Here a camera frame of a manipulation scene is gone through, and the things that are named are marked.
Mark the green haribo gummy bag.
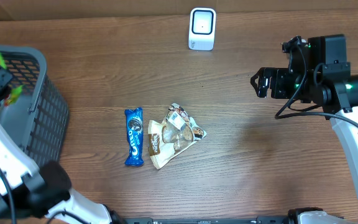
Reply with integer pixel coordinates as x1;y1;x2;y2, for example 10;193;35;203
0;53;24;107

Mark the brown cookie snack bag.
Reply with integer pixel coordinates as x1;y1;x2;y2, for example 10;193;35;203
147;103;207;169

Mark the blue oreo cookie pack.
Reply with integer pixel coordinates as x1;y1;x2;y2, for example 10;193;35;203
125;108;144;167

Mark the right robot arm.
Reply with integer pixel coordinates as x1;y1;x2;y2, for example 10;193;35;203
250;34;358;200

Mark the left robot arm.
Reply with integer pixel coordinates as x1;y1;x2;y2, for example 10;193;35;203
0;124;124;223

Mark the white barcode scanner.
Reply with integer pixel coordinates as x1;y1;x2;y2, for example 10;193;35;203
188;7;216;51

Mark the grey plastic mesh basket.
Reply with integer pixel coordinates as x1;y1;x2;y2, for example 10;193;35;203
0;45;69;167

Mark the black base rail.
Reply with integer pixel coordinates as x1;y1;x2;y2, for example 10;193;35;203
116;215;345;224

